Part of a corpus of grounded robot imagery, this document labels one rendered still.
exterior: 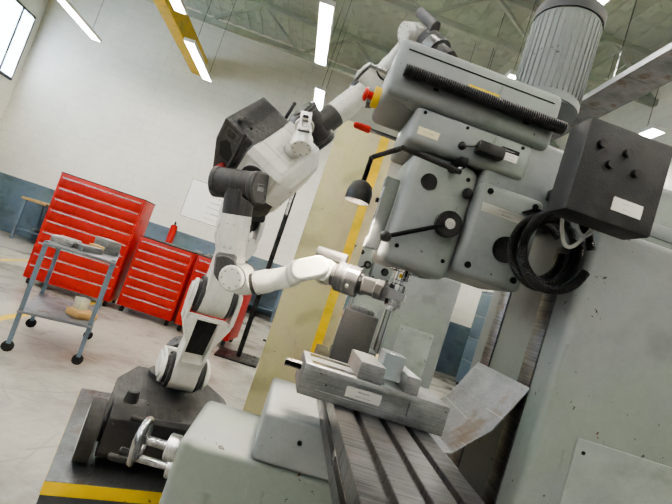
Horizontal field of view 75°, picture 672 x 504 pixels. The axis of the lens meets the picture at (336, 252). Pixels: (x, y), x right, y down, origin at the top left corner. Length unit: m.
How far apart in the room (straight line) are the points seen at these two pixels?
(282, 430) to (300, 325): 1.89
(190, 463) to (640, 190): 1.17
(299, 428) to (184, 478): 0.29
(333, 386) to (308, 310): 1.97
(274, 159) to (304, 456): 0.86
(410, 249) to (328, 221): 1.84
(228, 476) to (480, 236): 0.86
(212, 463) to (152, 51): 11.10
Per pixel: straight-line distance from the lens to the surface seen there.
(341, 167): 3.05
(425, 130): 1.22
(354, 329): 1.52
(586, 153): 1.09
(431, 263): 1.19
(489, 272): 1.23
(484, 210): 1.23
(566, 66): 1.48
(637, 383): 1.33
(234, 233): 1.33
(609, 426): 1.31
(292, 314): 2.97
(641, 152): 1.16
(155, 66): 11.70
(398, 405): 1.07
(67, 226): 6.45
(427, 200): 1.20
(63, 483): 1.69
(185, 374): 1.88
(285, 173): 1.42
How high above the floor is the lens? 1.22
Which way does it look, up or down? 4 degrees up
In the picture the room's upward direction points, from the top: 18 degrees clockwise
